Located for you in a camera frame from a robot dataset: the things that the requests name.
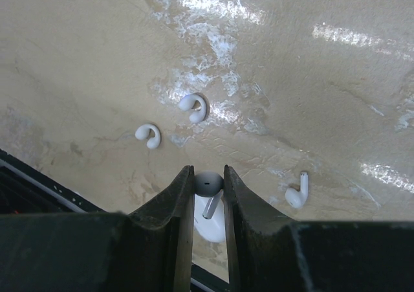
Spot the white clip earbud far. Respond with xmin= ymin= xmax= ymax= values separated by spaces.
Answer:
xmin=178 ymin=94 xmax=207 ymax=124

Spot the white clip earbud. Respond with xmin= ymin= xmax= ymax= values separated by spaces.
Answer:
xmin=135 ymin=123 xmax=161 ymax=150
xmin=178 ymin=94 xmax=207 ymax=124

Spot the closed white oval case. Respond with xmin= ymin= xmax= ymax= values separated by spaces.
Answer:
xmin=194 ymin=195 xmax=226 ymax=243

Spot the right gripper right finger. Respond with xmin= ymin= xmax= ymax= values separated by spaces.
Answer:
xmin=224 ymin=166 xmax=413 ymax=291

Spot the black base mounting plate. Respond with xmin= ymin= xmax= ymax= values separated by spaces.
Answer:
xmin=1 ymin=152 xmax=229 ymax=291

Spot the white clip earbud near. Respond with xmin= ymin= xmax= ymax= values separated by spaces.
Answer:
xmin=135 ymin=123 xmax=161 ymax=150

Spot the white stem earbud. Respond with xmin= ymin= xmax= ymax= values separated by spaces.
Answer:
xmin=285 ymin=171 xmax=309 ymax=208
xmin=195 ymin=171 xmax=224 ymax=219

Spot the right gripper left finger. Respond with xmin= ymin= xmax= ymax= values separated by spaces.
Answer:
xmin=1 ymin=166 xmax=195 ymax=291

